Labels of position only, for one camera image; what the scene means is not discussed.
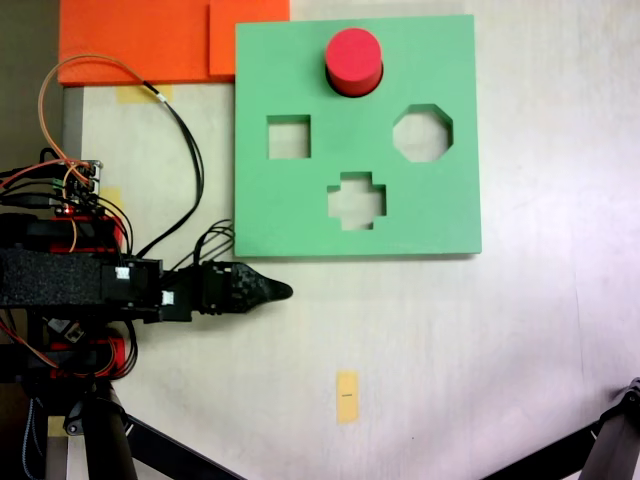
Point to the yellow tape piece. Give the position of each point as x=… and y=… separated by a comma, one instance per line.
x=135, y=94
x=116, y=195

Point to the large orange foam slab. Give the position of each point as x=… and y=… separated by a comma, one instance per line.
x=135, y=40

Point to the notched black tripod leg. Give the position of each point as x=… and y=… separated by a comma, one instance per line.
x=615, y=440

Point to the yellow tape marker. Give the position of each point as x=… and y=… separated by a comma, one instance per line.
x=347, y=397

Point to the small orange foam block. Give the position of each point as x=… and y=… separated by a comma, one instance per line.
x=250, y=30

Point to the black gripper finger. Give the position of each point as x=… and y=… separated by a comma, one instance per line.
x=255, y=282
x=255, y=302

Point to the circuit board with connectors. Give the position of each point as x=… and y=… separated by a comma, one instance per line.
x=80, y=180

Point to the red cylinder block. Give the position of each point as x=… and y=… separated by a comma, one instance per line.
x=354, y=55

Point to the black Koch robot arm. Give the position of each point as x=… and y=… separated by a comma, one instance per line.
x=50, y=277

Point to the green shape sorter board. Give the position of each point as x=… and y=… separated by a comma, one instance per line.
x=300, y=75

